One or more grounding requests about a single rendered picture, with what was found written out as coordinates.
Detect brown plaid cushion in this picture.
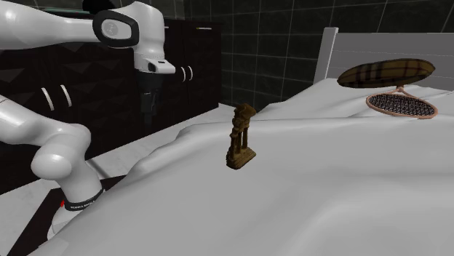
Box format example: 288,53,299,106
336,58,437,89

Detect pink racket with dark mesh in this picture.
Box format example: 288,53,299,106
365,86,439,120

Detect dark cabinet with white handles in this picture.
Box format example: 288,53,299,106
0,18,223,195

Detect brown carved figure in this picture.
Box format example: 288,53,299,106
226,103,258,170

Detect white bed with grey headboard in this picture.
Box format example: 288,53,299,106
28,27,454,256

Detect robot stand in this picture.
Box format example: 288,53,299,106
7,175,127,256

